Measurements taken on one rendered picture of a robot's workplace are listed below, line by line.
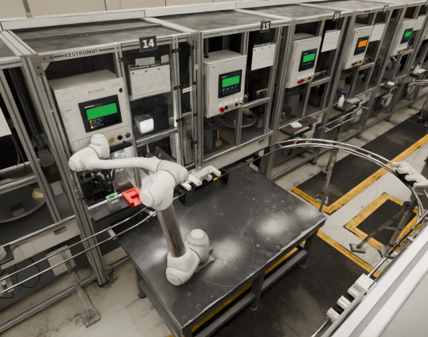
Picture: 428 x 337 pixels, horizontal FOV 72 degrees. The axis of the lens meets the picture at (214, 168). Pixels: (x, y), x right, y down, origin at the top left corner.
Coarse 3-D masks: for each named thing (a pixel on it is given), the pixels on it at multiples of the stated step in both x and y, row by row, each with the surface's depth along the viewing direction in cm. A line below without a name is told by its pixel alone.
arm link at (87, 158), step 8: (80, 152) 176; (88, 152) 177; (72, 160) 172; (80, 160) 173; (88, 160) 174; (96, 160) 175; (104, 160) 175; (112, 160) 175; (120, 160) 176; (128, 160) 176; (136, 160) 177; (144, 160) 176; (152, 160) 174; (160, 160) 173; (72, 168) 175; (80, 168) 174; (88, 168) 177; (104, 168) 176; (152, 168) 173
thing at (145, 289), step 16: (128, 256) 225; (304, 256) 274; (144, 288) 241; (240, 288) 203; (256, 288) 234; (160, 304) 230; (240, 304) 232; (256, 304) 249; (224, 320) 221; (176, 336) 211; (208, 336) 215
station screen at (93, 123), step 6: (102, 102) 186; (108, 102) 188; (114, 102) 191; (84, 108) 180; (90, 108) 183; (108, 114) 192; (114, 114) 195; (90, 120) 186; (96, 120) 189; (102, 120) 191; (108, 120) 194; (114, 120) 197; (90, 126) 188; (96, 126) 191
